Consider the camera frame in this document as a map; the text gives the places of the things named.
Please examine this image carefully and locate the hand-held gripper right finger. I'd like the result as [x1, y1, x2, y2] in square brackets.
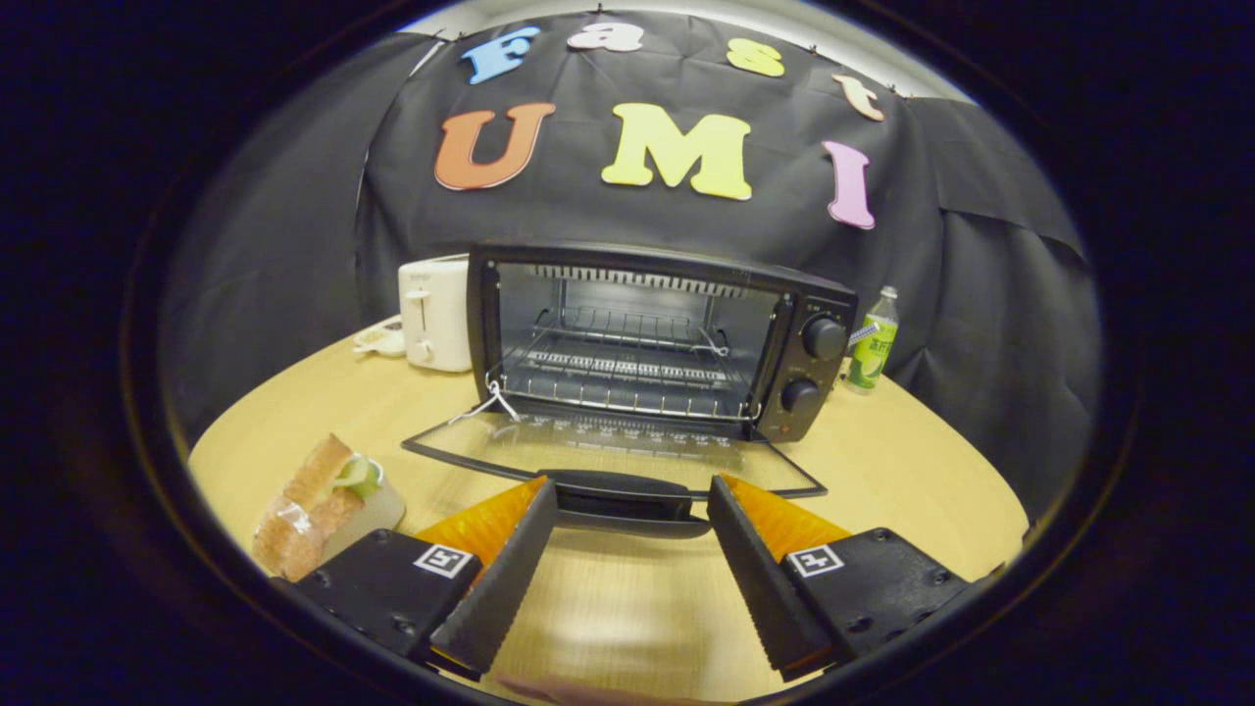
[706, 475, 981, 683]

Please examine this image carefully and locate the green drink bottle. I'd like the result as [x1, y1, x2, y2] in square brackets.
[844, 285, 900, 396]

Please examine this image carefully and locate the toaster oven glass door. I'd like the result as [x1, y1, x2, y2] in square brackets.
[402, 412, 829, 539]

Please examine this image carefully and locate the toast sandwich with lettuce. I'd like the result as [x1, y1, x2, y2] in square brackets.
[252, 434, 383, 582]

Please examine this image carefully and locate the oven wire rack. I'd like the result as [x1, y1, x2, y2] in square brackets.
[498, 306, 762, 420]

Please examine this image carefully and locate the small white dish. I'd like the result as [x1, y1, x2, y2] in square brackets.
[352, 318, 407, 358]

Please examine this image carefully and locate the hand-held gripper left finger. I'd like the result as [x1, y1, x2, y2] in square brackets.
[270, 477, 560, 683]

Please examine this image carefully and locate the black backdrop cloth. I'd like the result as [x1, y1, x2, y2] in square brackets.
[162, 10, 1104, 521]

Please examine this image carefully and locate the small white plate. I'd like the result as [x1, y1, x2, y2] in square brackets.
[319, 469, 407, 566]

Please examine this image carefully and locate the white pop-up toaster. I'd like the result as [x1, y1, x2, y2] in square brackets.
[397, 255, 474, 375]

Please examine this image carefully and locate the black toaster oven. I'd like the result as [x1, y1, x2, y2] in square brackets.
[402, 242, 860, 539]

